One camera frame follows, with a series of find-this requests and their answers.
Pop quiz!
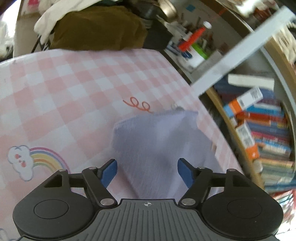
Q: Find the wooden curved bookshelf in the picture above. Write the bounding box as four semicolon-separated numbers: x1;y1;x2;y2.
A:
195;1;295;240

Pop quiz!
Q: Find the green lid white jar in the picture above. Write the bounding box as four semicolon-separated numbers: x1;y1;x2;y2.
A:
181;43;209;72

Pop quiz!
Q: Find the gold round tin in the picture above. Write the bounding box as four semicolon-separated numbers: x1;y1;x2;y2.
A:
158;0;178;21

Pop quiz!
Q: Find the white blue orange box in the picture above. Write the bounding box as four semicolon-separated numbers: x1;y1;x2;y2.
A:
223;87;263;118

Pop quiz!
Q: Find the white shelf post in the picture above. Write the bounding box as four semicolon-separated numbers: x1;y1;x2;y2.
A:
191;6;295;96

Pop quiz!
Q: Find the white thick book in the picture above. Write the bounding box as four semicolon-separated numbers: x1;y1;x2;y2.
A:
227;74;274;91

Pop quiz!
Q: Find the red tassel ornament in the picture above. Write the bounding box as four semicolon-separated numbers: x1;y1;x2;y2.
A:
178;21;212;52

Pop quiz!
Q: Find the pink and lilac sweater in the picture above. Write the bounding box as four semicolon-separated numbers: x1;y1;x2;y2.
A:
111;109;246;200

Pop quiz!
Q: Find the orange white flat box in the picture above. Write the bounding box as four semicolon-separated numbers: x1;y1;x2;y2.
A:
235;121;259;161

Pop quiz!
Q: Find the pink checkered table mat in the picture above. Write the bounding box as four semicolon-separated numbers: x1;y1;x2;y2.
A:
0;47;246;241

